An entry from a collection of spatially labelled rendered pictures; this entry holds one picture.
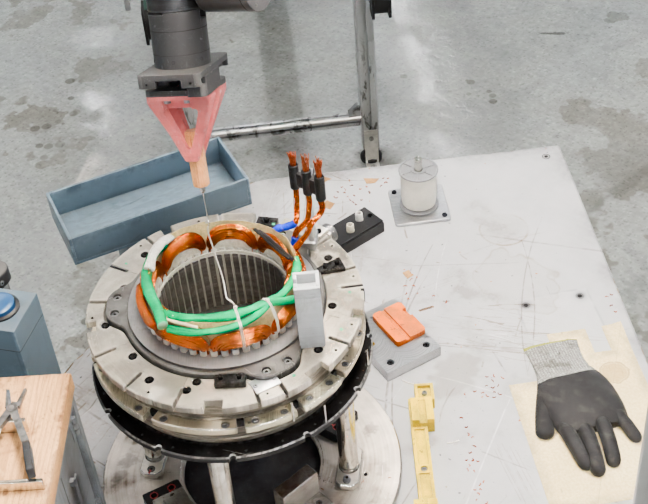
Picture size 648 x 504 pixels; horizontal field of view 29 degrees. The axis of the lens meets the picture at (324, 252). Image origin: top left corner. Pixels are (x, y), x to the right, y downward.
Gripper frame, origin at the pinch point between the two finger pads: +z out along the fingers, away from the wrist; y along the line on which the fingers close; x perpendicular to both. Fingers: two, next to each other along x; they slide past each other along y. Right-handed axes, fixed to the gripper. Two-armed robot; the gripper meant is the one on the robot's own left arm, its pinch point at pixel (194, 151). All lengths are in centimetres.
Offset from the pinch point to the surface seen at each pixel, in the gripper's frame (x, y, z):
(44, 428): 18.0, -8.2, 28.2
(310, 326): -10.0, 1.6, 20.3
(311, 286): -11.0, 0.0, 15.1
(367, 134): 21, 198, 52
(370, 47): 17, 189, 28
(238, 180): 6.1, 33.0, 13.5
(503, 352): -27, 44, 43
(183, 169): 15.8, 39.3, 13.6
